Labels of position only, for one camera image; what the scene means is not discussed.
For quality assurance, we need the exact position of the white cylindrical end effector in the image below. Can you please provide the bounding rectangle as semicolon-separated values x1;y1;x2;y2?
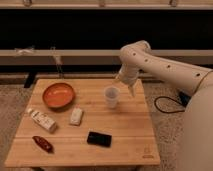
115;68;138;96

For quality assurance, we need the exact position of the black eraser block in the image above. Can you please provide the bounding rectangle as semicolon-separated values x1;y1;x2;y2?
87;131;112;147

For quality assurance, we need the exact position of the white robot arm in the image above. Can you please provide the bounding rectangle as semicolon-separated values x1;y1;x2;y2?
116;40;213;171

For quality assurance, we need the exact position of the black power adapter box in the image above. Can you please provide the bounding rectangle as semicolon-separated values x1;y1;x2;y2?
179;92;191;107

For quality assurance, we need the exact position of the white small box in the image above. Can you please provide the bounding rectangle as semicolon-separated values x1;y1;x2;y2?
70;108;83;125

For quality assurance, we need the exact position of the orange round bowl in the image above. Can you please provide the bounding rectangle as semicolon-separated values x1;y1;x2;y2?
42;83;75;109

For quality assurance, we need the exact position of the white carton with print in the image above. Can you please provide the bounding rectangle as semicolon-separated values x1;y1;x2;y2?
27;108;57;133

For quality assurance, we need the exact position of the dark red snack packet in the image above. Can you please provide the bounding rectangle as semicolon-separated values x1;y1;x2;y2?
32;136;53;153

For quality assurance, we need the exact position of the black floor cable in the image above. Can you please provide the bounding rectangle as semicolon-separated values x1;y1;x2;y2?
153;95;186;114

